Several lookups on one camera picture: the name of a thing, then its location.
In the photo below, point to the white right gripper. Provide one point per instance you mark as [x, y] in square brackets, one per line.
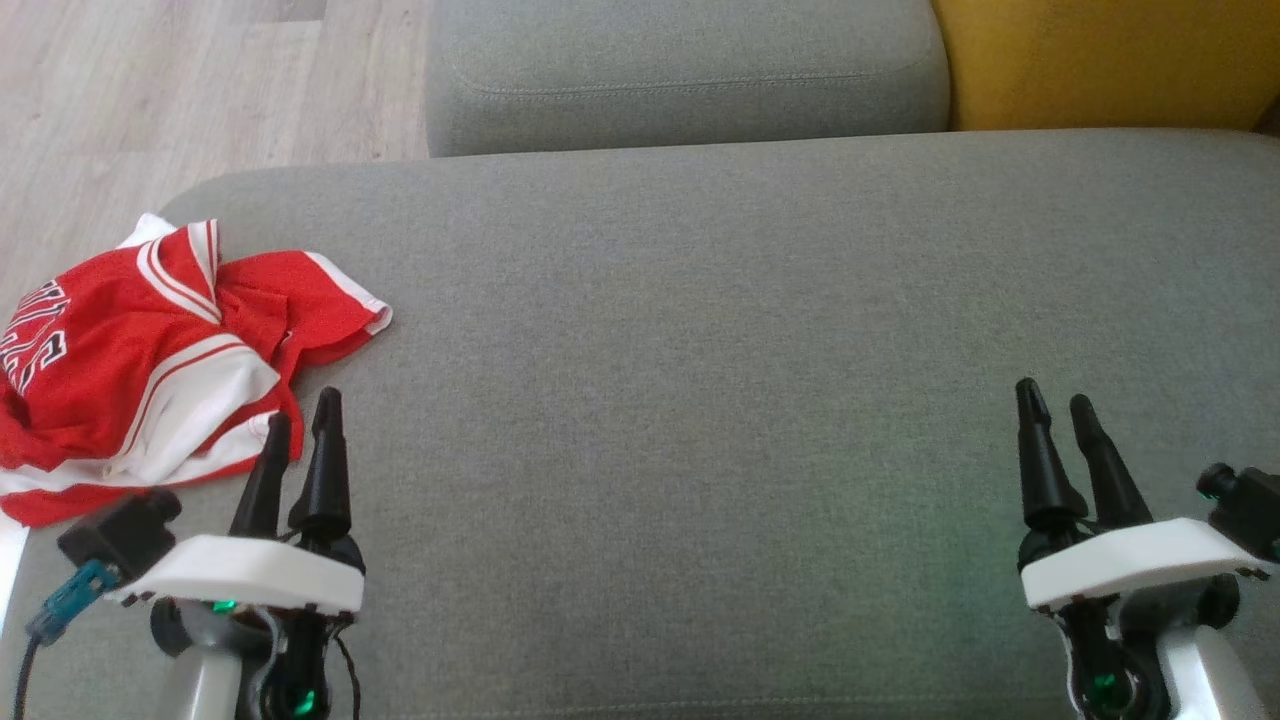
[1140, 560]

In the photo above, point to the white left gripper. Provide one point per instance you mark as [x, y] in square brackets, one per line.
[240, 575]

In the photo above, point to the red Bulls 23 jersey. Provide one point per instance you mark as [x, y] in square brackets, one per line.
[100, 370]

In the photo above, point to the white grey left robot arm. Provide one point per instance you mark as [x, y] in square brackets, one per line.
[205, 670]

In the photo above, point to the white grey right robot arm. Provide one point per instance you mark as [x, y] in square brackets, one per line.
[1200, 670]

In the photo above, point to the large grey sofa seat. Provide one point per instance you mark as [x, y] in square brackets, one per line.
[700, 400]

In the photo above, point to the large yellow sofa back cushion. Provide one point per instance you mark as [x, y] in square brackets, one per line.
[1110, 60]

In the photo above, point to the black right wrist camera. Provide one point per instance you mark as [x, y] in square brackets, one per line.
[1245, 505]

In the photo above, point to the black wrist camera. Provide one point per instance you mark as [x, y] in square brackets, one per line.
[120, 535]
[1245, 505]

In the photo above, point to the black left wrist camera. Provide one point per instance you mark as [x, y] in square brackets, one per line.
[120, 535]

